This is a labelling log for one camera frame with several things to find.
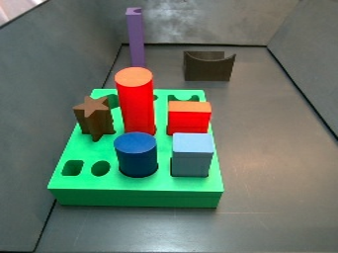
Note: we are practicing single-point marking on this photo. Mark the purple arch block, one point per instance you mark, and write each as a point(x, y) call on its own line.
point(134, 15)

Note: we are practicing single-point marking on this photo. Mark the green shape sorter board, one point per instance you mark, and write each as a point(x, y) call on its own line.
point(87, 178)

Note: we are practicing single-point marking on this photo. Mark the red rectangular block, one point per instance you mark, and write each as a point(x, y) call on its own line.
point(189, 117)

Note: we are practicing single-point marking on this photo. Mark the light blue cube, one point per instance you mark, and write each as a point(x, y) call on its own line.
point(193, 151)

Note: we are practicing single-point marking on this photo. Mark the dark blue cylinder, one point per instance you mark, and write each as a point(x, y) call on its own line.
point(136, 153)

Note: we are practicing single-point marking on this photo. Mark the tall red cylinder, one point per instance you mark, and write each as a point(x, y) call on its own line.
point(135, 91)

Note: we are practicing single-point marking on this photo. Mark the brown star block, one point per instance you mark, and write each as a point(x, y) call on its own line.
point(94, 117)

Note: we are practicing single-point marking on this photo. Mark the dark grey curved holder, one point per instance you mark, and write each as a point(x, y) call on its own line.
point(207, 66)

